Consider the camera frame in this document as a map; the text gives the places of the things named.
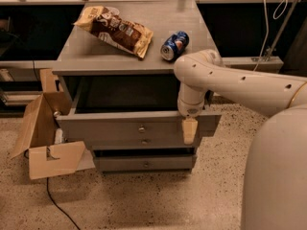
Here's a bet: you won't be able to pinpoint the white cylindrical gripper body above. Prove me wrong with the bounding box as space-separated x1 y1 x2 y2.
177 82 205 118

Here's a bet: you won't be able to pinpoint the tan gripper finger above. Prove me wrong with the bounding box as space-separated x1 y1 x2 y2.
181 117 198 145

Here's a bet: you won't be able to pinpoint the grey top drawer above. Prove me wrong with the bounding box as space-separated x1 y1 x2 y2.
55 75 223 143

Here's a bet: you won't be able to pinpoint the grey drawer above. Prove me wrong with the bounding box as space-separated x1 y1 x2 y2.
93 155 197 173
55 75 223 143
85 137 201 150

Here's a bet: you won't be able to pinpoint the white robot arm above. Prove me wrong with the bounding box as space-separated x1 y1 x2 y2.
174 50 307 230

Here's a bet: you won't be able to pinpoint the grey bottom drawer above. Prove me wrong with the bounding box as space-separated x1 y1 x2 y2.
93 155 197 173

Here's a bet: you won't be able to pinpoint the grey drawer cabinet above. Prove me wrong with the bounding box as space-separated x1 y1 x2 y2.
53 1 220 159

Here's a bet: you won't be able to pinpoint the grey middle drawer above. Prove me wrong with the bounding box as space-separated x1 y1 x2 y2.
85 137 201 150

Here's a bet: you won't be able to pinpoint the open cardboard box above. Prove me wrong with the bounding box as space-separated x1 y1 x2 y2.
11 69 95 180

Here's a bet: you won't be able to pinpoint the blue soda can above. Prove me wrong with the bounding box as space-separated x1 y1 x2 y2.
160 31 189 61

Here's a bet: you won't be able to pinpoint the brown chip bag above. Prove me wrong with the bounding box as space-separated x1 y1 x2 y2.
74 6 154 58

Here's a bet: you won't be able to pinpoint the cans inside cardboard box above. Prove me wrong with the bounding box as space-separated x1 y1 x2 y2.
54 110 64 145

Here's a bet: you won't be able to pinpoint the metal stand pole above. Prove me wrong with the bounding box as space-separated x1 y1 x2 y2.
263 0 301 61

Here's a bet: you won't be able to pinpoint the white hanging cable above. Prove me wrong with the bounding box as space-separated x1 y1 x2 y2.
252 0 290 73

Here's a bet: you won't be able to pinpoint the black floor cable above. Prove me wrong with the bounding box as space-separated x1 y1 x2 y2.
46 176 82 230

